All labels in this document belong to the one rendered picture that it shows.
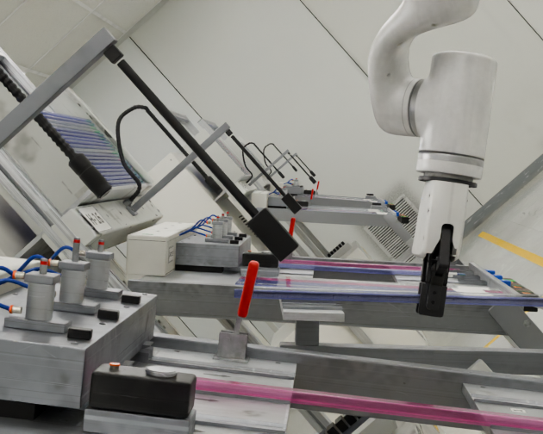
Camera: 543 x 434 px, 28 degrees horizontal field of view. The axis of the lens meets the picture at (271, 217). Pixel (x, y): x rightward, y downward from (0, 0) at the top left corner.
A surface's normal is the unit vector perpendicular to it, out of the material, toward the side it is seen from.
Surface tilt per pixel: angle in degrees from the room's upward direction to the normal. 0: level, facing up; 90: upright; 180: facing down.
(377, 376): 90
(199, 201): 90
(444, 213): 88
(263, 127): 90
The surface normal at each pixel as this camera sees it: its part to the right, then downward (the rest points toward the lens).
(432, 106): -0.64, -0.08
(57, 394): -0.05, 0.05
